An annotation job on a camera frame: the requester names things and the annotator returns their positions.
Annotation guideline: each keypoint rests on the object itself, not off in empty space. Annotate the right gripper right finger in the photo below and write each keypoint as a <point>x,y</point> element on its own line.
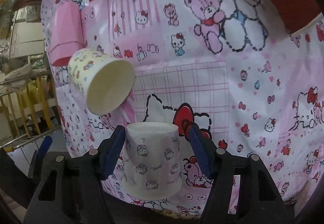
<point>259,200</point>

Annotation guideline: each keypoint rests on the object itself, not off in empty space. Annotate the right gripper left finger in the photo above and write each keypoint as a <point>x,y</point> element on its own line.
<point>70,189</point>

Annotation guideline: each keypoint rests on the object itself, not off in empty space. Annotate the white cartoon print paper cup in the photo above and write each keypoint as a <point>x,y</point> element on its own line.
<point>152,161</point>

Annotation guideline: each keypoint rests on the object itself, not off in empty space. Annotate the yellow cartoon print paper cup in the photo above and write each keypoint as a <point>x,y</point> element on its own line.
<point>103,81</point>

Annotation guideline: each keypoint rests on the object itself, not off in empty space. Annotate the pink hexagonal plastic cup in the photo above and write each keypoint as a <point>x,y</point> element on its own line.
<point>67,34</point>

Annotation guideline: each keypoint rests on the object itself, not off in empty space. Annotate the yellow wooden rack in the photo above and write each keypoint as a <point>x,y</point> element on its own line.
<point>31,112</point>

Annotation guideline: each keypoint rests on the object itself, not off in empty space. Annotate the pink Hello Kitty bedsheet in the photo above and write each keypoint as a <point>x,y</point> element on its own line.
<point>230,66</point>

